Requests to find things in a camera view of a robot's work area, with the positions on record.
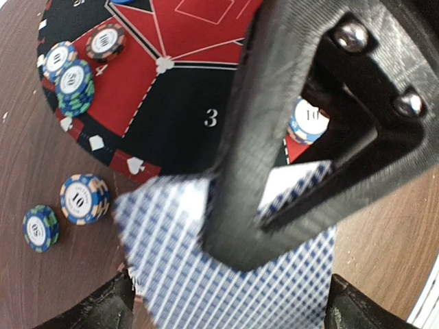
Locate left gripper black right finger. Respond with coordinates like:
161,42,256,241
324,274,416,329

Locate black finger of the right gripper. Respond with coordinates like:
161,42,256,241
201,1,438,271

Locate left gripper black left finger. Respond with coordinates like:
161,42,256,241
37,270,135,329

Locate blue playing card deck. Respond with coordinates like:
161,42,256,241
112,173,336,328

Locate blue white poker chip stack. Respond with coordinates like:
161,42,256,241
60,174,110,226

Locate green fifty chips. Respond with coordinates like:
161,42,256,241
56,60,95,117

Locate single blue ten chip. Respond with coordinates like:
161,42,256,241
43,40,78,83

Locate brown hundred chips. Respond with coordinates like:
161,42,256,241
86,23,126,63

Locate blue small blind button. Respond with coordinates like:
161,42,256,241
110,0,135,5

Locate green poker chip stack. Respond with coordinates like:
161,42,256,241
23,205,60,253

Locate round red black poker mat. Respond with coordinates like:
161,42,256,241
36,0,330,184

